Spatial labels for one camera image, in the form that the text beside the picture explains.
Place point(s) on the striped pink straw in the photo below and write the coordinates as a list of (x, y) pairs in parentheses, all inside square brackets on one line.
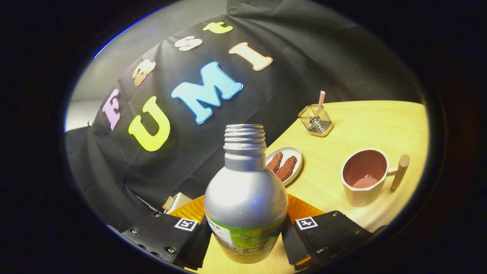
[(321, 99)]

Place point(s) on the white round plate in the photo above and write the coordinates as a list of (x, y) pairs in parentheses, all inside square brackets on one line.
[(296, 152)]

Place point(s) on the toast slice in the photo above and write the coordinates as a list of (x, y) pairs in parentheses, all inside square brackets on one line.
[(168, 204)]

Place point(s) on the white toaster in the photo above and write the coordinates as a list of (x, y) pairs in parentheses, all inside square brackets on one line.
[(182, 201)]

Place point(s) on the silver juice bottle green label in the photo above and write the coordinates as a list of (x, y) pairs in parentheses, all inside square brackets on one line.
[(245, 194)]

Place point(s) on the brown meat piece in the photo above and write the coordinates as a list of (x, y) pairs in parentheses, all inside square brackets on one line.
[(275, 161), (286, 168)]

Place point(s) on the black backdrop cloth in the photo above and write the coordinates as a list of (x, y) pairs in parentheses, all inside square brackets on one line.
[(179, 160)]

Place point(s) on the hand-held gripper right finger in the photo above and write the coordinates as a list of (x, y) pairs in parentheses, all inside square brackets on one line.
[(327, 234)]

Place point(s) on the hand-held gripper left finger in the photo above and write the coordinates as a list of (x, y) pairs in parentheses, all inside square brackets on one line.
[(159, 236)]

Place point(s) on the wooden table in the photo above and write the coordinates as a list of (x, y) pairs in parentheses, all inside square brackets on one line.
[(335, 160)]

